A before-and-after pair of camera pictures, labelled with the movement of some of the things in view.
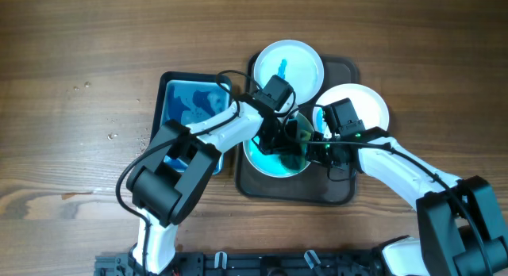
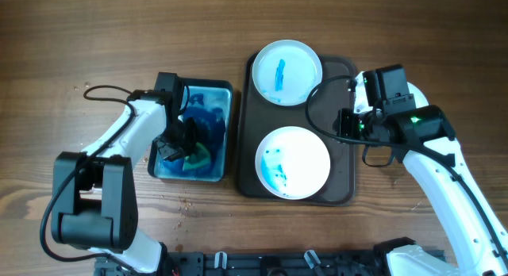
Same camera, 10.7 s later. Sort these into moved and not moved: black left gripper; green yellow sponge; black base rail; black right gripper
Moved: black right gripper; green yellow sponge; black left gripper
Not moved: black base rail
